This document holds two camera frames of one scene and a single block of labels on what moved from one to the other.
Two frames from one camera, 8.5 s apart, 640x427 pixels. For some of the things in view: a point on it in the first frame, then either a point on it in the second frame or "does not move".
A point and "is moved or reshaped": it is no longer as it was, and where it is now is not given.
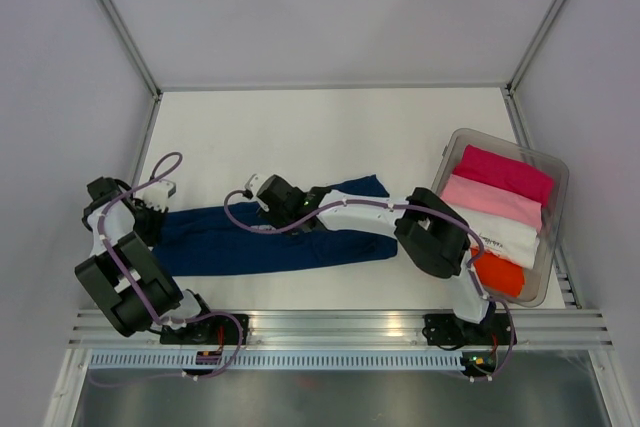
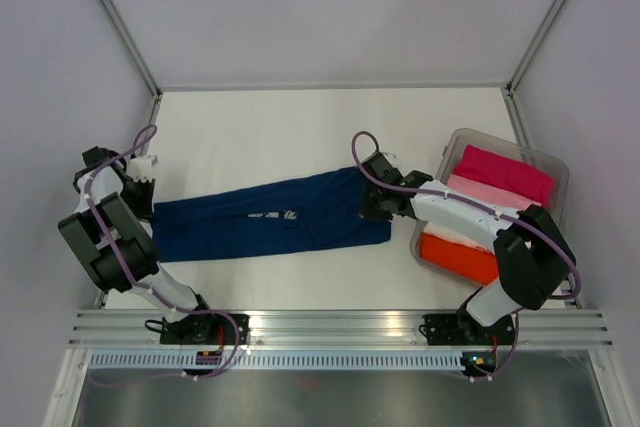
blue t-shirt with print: [231, 238] is moved or reshaped
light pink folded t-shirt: [495, 200] does not move
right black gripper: [272, 217] -> [367, 211]
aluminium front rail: [583, 328] does not move
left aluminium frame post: [115, 20] does not move
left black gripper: [159, 218] -> [147, 206]
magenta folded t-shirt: [506, 173] does not move
